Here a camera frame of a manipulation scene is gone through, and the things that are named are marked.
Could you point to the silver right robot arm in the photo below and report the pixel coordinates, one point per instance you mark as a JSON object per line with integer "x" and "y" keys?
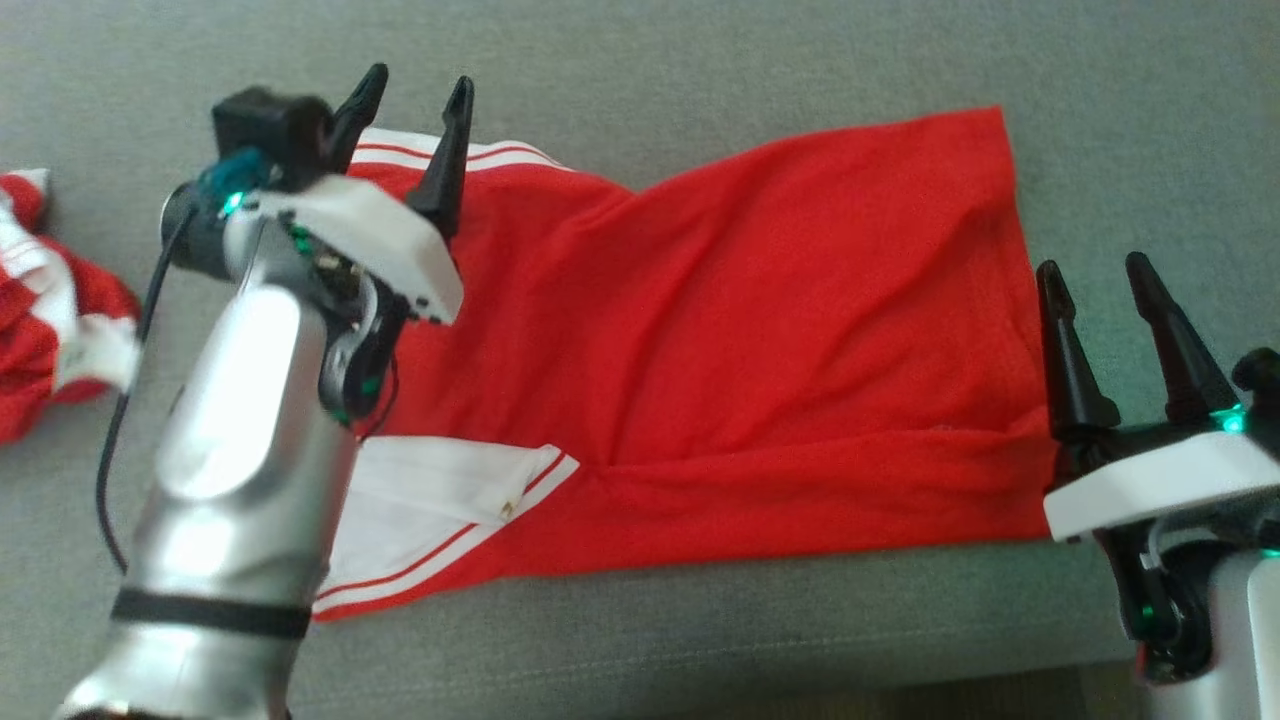
{"x": 1250, "y": 640}

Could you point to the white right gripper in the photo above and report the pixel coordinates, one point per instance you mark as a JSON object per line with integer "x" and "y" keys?
{"x": 1160, "y": 485}

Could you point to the grey sofa seat cushion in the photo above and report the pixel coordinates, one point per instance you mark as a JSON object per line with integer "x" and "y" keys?
{"x": 700, "y": 640}

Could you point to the red garment with white stripes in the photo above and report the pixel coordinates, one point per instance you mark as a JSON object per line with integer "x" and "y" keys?
{"x": 40, "y": 330}
{"x": 760, "y": 340}

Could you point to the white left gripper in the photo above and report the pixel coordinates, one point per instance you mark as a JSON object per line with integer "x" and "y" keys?
{"x": 380, "y": 240}

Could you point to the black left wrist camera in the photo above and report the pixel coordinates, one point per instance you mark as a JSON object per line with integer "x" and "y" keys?
{"x": 270, "y": 130}

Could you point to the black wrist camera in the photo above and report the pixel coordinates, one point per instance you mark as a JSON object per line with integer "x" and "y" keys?
{"x": 1262, "y": 390}
{"x": 270, "y": 130}

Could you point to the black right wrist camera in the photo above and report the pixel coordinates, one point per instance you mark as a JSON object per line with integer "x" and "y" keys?
{"x": 1262, "y": 390}

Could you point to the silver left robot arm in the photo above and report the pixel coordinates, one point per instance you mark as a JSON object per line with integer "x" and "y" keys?
{"x": 240, "y": 450}

